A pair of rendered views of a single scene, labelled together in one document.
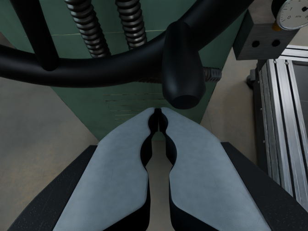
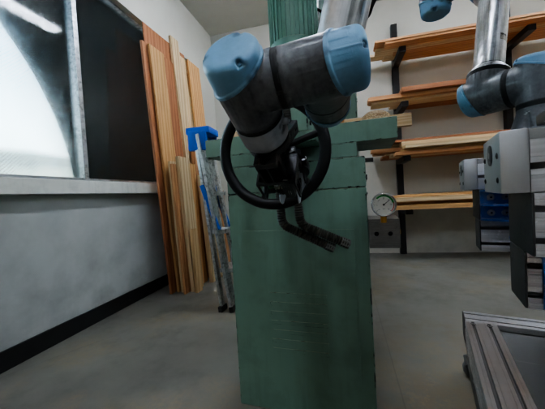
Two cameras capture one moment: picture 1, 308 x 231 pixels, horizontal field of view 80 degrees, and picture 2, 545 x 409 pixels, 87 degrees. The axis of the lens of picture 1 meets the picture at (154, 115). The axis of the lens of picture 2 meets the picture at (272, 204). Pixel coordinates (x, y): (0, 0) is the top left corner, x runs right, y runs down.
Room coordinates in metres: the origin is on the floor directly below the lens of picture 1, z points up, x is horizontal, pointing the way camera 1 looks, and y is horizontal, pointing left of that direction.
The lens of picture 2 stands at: (-0.57, -0.10, 0.70)
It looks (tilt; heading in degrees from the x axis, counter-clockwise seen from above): 2 degrees down; 14
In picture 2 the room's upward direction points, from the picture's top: 3 degrees counter-clockwise
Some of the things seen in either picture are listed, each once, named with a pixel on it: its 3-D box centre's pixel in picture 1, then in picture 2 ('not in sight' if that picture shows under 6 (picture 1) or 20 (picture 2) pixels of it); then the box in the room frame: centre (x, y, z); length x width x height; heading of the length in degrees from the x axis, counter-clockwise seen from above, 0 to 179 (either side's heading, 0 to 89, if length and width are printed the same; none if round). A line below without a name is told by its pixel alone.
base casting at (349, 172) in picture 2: not in sight; (307, 179); (0.59, 0.03, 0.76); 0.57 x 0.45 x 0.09; 176
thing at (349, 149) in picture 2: not in sight; (297, 159); (0.40, 0.04, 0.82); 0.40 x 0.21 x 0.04; 86
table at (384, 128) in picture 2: not in sight; (295, 142); (0.36, 0.03, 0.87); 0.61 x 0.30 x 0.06; 86
